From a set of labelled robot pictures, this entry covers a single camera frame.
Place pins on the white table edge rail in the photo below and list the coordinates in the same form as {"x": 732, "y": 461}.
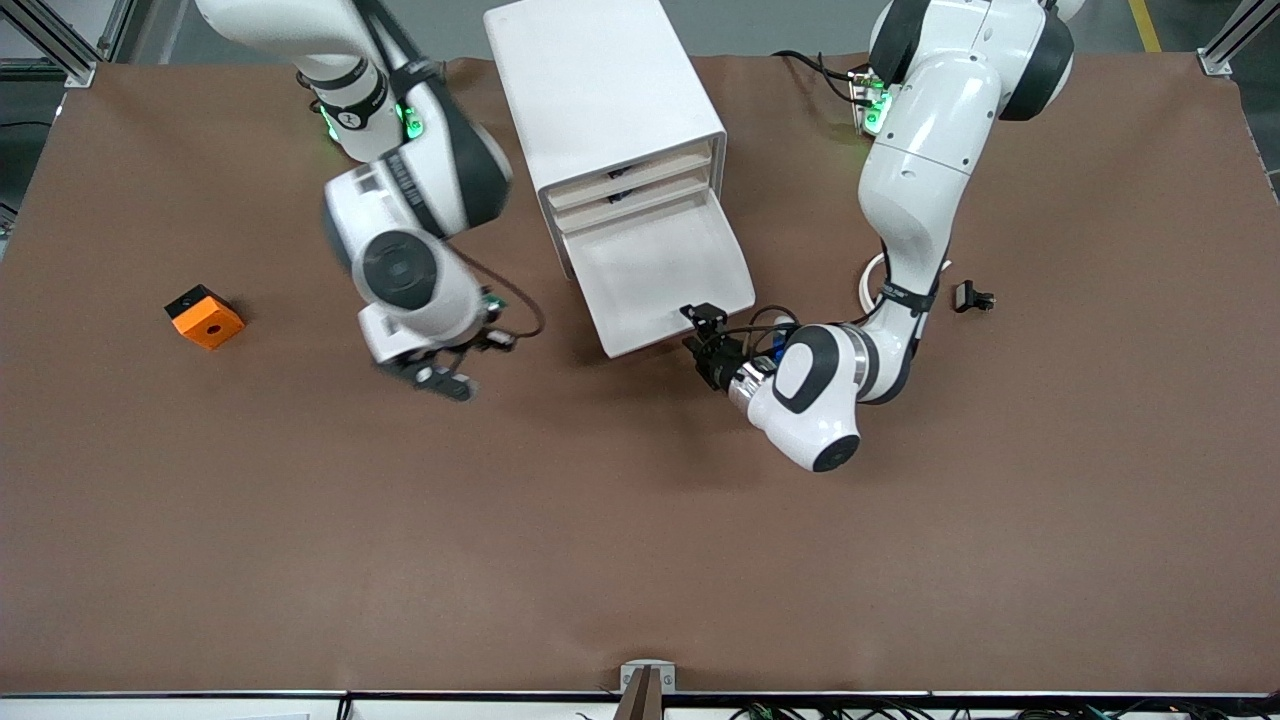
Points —
{"x": 150, "y": 708}

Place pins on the grey metal bracket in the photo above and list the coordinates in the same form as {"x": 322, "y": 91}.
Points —
{"x": 630, "y": 670}

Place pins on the grey table edge bracket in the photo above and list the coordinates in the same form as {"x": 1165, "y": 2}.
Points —
{"x": 640, "y": 700}

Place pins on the white curved plastic arc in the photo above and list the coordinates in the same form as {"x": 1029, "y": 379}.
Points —
{"x": 864, "y": 285}

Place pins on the small black clip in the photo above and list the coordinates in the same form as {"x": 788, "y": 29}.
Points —
{"x": 966, "y": 296}

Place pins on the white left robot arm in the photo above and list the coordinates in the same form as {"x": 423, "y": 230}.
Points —
{"x": 920, "y": 150}

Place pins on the aluminium frame profile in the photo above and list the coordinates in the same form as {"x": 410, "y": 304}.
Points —
{"x": 1225, "y": 50}
{"x": 115, "y": 25}
{"x": 60, "y": 45}

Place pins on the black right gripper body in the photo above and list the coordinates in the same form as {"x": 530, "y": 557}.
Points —
{"x": 481, "y": 339}

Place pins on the orange block with black part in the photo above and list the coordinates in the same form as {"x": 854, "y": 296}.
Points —
{"x": 210, "y": 325}

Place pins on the white drawer beige front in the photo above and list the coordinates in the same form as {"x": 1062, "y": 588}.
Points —
{"x": 670, "y": 190}
{"x": 670, "y": 165}
{"x": 660, "y": 280}

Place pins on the brown table cover sheet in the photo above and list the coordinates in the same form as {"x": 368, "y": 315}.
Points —
{"x": 640, "y": 550}

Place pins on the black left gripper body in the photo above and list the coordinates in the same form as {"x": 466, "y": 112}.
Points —
{"x": 720, "y": 362}

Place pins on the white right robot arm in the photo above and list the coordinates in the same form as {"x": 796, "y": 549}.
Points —
{"x": 400, "y": 270}

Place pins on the white drawer cabinet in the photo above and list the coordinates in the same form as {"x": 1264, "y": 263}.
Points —
{"x": 590, "y": 90}

